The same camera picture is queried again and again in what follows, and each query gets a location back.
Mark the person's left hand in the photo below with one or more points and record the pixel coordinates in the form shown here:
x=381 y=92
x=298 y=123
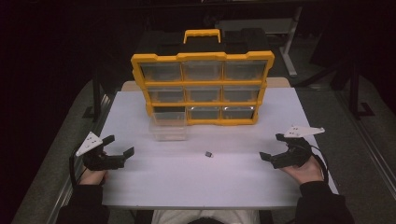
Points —
x=92 y=177

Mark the small dark metal part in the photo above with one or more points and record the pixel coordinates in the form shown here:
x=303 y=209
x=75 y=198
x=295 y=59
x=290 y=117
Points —
x=209 y=154

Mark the yellow black drawer organizer cabinet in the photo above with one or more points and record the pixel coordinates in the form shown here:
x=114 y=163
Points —
x=201 y=57

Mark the black metal stand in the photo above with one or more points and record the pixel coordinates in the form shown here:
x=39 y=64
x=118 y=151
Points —
x=355 y=93
x=96 y=99

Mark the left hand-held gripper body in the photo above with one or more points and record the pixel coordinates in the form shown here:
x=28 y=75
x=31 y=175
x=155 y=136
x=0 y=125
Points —
x=102 y=161

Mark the person's torso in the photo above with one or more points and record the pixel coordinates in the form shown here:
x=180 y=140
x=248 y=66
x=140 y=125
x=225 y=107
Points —
x=205 y=216

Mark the white table cover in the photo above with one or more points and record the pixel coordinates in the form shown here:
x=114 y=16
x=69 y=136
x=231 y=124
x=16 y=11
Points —
x=218 y=180

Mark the metal floor rail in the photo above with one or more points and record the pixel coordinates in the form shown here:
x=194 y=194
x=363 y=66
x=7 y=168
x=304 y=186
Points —
x=370 y=143
x=67 y=186

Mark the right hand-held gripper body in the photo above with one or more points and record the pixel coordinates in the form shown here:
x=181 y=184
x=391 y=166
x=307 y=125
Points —
x=292 y=157

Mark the clear plastic drawer bin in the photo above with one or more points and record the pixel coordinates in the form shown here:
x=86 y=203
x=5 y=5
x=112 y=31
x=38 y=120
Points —
x=169 y=124

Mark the grid of clear organizer drawers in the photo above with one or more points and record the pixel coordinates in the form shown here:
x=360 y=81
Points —
x=203 y=71

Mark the person's right hand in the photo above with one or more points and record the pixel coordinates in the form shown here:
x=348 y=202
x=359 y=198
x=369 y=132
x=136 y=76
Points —
x=306 y=172

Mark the white desk with metal legs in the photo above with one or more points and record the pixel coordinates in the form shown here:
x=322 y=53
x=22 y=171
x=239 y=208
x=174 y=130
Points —
x=288 y=53

